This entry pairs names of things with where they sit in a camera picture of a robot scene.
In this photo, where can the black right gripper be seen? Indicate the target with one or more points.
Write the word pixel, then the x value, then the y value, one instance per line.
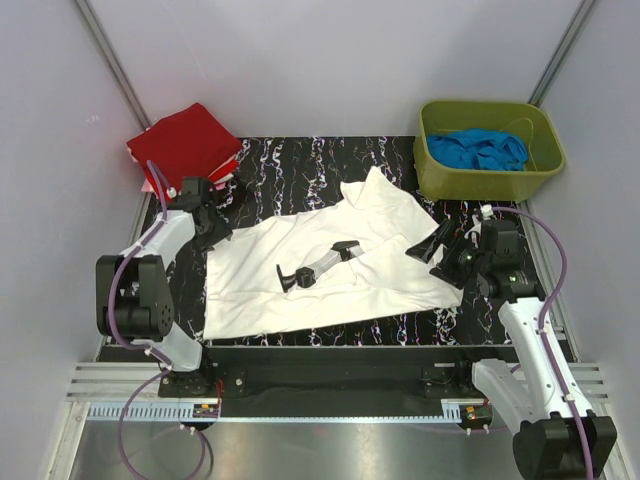
pixel 448 250

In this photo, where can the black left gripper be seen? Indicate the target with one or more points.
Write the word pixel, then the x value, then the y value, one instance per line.
pixel 211 226

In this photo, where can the white t-shirt with robot print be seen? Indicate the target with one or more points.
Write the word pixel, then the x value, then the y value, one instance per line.
pixel 244 296

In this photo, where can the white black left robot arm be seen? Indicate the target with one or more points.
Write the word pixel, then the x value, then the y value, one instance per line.
pixel 134 304

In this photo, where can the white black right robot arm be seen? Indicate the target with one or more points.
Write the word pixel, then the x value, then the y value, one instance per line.
pixel 556 433

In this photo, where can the folded pink t-shirt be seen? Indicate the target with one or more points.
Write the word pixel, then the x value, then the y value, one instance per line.
pixel 219 184

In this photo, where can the folded dark red t-shirt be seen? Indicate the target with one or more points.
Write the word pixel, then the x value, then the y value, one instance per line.
pixel 189 143

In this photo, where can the olive green plastic bin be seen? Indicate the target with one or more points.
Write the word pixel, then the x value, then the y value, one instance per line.
pixel 532 125

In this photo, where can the crumpled blue t-shirt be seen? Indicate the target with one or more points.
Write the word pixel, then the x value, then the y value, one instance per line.
pixel 479 149

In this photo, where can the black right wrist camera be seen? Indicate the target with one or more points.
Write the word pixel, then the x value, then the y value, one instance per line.
pixel 499 238

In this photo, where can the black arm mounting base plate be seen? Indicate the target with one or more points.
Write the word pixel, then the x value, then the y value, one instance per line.
pixel 238 372

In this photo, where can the right aluminium frame post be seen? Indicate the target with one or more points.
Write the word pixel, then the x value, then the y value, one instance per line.
pixel 568 40

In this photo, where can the aluminium frame post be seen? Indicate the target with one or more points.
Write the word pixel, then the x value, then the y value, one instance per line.
pixel 107 52
pixel 568 40

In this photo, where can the grey slotted cable duct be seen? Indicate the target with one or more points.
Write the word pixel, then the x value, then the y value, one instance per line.
pixel 233 411

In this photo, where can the left aluminium frame post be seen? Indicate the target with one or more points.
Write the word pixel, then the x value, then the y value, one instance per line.
pixel 107 52

